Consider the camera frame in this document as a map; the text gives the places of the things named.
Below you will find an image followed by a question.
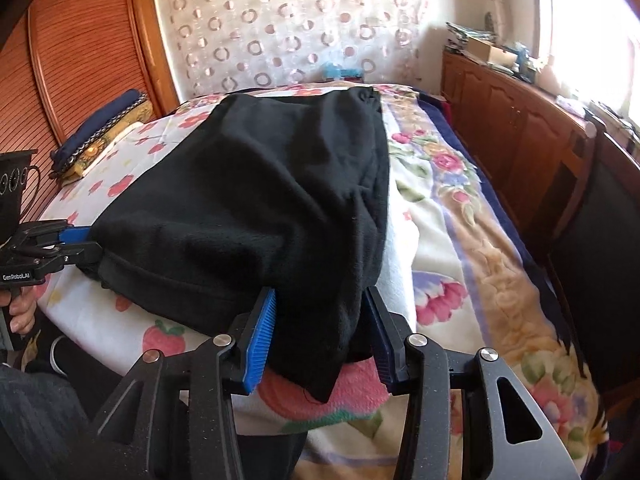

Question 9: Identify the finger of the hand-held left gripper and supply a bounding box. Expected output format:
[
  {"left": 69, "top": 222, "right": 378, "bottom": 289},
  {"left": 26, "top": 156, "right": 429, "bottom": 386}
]
[
  {"left": 7, "top": 240, "right": 103, "bottom": 273},
  {"left": 7, "top": 220, "right": 93, "bottom": 252}
]

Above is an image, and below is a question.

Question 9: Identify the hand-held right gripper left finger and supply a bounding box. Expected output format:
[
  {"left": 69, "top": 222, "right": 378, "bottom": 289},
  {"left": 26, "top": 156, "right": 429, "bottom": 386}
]
[{"left": 87, "top": 287, "right": 278, "bottom": 480}]

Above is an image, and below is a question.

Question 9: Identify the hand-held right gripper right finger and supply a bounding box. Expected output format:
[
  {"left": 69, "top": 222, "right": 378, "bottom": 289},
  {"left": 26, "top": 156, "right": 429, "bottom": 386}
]
[{"left": 364, "top": 286, "right": 581, "bottom": 480}]

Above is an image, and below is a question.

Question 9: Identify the black fleece garment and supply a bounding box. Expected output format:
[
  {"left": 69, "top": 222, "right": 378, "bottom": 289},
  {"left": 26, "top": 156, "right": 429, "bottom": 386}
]
[{"left": 90, "top": 87, "right": 391, "bottom": 403}]

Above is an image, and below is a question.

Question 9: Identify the person's left hand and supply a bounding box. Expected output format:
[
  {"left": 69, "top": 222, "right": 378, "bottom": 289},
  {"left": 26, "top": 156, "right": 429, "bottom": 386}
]
[{"left": 7, "top": 287, "right": 38, "bottom": 336}]

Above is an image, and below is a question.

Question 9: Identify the yellow patterned folded blanket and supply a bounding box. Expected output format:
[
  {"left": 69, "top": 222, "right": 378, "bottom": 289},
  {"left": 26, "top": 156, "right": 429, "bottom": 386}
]
[{"left": 57, "top": 100, "right": 153, "bottom": 183}]

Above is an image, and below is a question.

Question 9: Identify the navy folded cloth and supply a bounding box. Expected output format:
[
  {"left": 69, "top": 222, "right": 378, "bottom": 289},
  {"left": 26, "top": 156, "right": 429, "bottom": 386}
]
[{"left": 50, "top": 89, "right": 148, "bottom": 176}]

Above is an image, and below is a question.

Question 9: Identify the floral bed blanket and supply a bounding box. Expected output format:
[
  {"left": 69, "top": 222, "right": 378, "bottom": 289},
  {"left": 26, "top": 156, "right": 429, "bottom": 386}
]
[{"left": 175, "top": 80, "right": 611, "bottom": 480}]

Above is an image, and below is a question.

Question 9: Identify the person's leg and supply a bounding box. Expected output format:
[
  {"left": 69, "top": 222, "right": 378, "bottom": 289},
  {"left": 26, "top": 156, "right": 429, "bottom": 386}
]
[{"left": 0, "top": 360, "right": 126, "bottom": 480}]

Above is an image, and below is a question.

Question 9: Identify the wooden slatted wardrobe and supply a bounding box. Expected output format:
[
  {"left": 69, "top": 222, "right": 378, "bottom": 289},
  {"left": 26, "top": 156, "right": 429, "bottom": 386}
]
[{"left": 0, "top": 0, "right": 178, "bottom": 211}]

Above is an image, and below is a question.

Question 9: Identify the black wooden chair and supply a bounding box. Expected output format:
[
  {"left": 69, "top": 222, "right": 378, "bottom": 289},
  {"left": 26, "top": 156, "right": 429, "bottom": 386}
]
[{"left": 545, "top": 110, "right": 640, "bottom": 411}]

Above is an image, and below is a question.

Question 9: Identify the wooden low cabinet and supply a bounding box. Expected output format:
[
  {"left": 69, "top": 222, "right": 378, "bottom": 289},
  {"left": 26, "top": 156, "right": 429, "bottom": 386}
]
[{"left": 440, "top": 47, "right": 640, "bottom": 261}]

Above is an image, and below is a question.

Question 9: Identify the blue plastic bag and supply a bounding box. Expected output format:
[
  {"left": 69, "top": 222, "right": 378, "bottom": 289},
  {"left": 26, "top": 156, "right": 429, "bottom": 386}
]
[{"left": 320, "top": 61, "right": 363, "bottom": 82}]

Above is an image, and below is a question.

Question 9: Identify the circle patterned sheer curtain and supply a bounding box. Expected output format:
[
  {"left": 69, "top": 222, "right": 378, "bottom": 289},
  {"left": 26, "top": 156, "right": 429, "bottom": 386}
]
[{"left": 152, "top": 0, "right": 433, "bottom": 101}]

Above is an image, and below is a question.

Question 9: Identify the cardboard box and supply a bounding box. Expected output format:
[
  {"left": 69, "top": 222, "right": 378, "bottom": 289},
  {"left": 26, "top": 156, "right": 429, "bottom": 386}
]
[{"left": 465, "top": 37, "right": 518, "bottom": 68}]

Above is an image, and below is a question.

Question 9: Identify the stack of papers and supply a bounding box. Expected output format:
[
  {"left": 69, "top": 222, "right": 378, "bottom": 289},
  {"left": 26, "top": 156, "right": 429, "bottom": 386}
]
[{"left": 445, "top": 22, "right": 496, "bottom": 53}]

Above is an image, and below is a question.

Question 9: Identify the wooden framed window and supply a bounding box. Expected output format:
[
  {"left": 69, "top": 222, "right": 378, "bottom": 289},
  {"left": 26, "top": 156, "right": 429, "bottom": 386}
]
[{"left": 530, "top": 0, "right": 640, "bottom": 126}]

